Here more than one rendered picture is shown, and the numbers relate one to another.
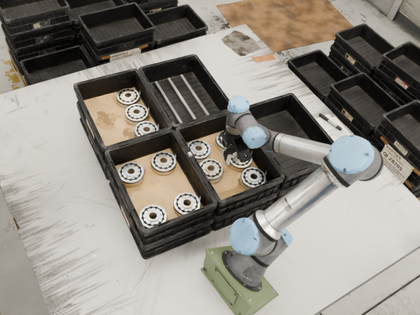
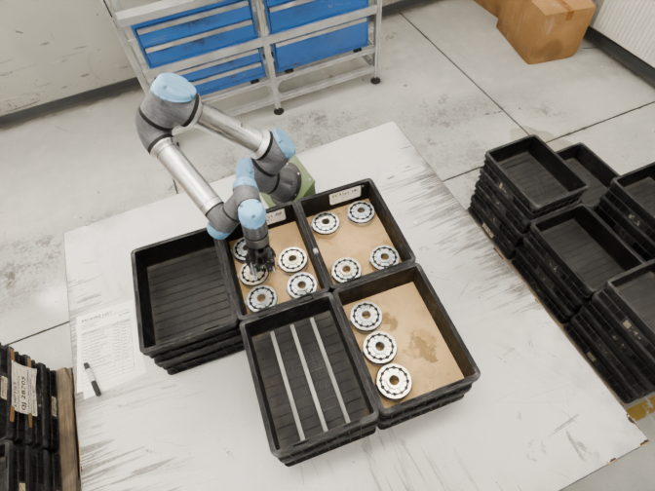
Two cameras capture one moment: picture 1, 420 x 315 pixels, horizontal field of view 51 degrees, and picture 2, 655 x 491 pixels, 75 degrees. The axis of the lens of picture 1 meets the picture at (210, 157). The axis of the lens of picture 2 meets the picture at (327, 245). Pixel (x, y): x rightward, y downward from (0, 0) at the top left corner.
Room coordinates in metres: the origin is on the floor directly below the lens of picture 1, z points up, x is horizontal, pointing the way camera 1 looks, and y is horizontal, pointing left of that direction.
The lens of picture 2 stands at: (1.80, 0.41, 2.11)
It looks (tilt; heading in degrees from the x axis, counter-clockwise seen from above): 56 degrees down; 202
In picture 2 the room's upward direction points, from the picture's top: 6 degrees counter-clockwise
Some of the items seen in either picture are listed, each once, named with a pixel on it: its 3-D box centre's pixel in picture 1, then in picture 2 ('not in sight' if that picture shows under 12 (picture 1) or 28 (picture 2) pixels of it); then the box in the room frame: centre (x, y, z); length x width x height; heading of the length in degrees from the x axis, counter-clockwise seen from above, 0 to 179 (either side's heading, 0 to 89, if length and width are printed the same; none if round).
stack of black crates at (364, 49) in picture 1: (360, 62); not in sight; (2.69, -0.96, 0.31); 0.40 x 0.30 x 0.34; 39
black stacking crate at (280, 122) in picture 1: (285, 140); (186, 292); (1.31, -0.31, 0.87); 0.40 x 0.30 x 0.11; 36
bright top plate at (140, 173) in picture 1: (130, 172); (384, 257); (1.01, 0.30, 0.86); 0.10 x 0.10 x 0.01
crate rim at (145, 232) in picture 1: (159, 178); (353, 230); (0.96, 0.17, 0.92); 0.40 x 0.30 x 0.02; 36
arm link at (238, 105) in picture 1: (237, 112); (252, 219); (1.15, -0.07, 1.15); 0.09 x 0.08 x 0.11; 33
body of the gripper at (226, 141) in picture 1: (232, 137); (260, 253); (1.17, -0.08, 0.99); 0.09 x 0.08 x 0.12; 36
